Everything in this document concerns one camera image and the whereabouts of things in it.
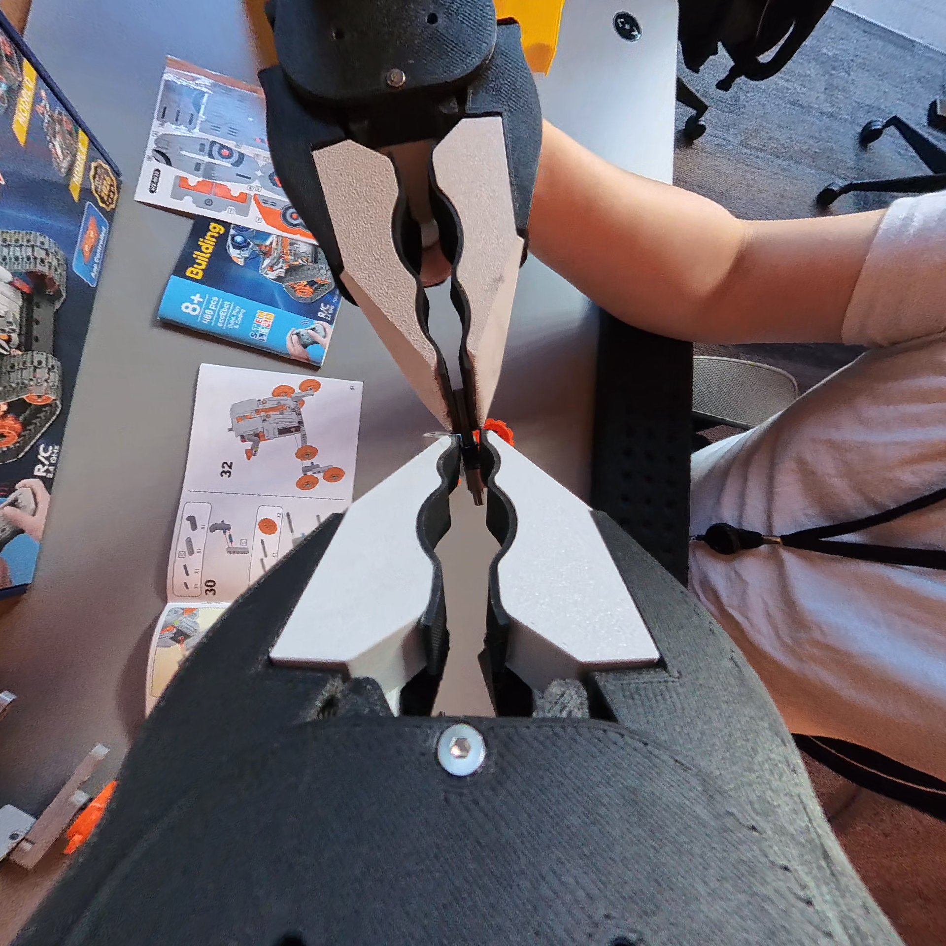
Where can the grey desk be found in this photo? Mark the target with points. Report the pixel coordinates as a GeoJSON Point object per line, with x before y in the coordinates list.
{"type": "Point", "coordinates": [133, 665]}

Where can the blue cover booklet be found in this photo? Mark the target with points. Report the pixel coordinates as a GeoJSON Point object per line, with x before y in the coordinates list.
{"type": "Point", "coordinates": [244, 296]}

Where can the instruction booklet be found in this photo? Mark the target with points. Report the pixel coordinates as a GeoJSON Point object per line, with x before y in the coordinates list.
{"type": "Point", "coordinates": [266, 444]}

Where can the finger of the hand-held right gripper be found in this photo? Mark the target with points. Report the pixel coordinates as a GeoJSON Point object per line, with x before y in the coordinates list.
{"type": "Point", "coordinates": [491, 222]}
{"type": "Point", "coordinates": [362, 222]}

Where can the white folded leaflet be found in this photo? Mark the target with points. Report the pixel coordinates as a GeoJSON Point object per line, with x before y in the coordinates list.
{"type": "Point", "coordinates": [207, 148]}

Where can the small yellow bin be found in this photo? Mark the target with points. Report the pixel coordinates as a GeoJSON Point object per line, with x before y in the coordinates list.
{"type": "Point", "coordinates": [535, 30]}

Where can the black office chair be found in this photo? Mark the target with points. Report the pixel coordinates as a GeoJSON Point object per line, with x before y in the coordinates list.
{"type": "Point", "coordinates": [739, 45]}
{"type": "Point", "coordinates": [895, 148]}

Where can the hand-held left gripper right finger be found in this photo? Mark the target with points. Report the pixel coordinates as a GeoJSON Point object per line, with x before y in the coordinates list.
{"type": "Point", "coordinates": [577, 591]}

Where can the blue robot kit box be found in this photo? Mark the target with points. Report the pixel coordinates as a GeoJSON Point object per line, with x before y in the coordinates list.
{"type": "Point", "coordinates": [45, 296]}

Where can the orange toy wheel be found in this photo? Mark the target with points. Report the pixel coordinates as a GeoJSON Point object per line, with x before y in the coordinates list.
{"type": "Point", "coordinates": [498, 432]}

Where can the person's white shirt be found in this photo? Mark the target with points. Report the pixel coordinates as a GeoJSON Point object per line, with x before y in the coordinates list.
{"type": "Point", "coordinates": [843, 591]}

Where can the partly built toy robot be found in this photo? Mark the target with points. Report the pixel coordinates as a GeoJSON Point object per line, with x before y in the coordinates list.
{"type": "Point", "coordinates": [52, 813]}

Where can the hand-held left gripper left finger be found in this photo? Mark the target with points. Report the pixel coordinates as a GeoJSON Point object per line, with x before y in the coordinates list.
{"type": "Point", "coordinates": [355, 591]}

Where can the black foam mat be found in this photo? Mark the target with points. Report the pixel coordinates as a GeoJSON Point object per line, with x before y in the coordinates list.
{"type": "Point", "coordinates": [643, 444]}

